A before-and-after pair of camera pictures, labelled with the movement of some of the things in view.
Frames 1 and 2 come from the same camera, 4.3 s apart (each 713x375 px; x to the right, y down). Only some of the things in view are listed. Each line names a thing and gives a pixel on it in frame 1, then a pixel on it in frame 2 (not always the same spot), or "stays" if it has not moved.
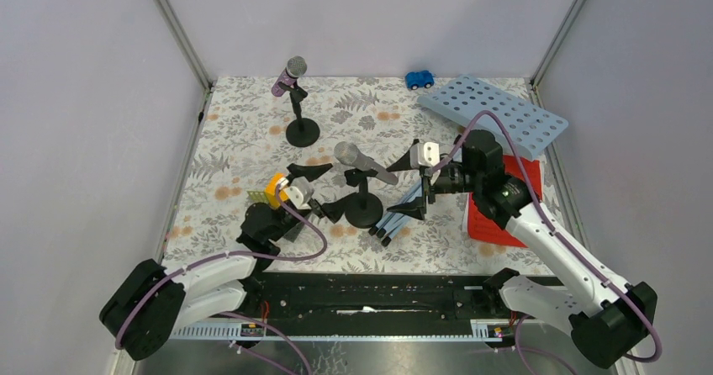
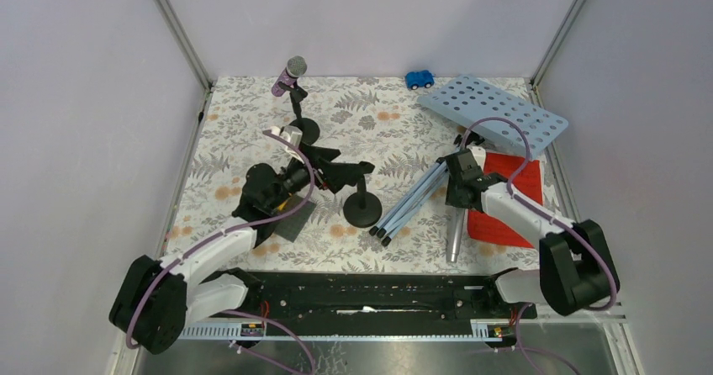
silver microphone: x=349 y=153 → x=455 y=219
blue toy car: x=415 y=79 stays
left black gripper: x=333 y=209 → x=334 y=175
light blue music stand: x=471 y=105 stays
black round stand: x=365 y=208 stays
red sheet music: x=483 y=228 stays
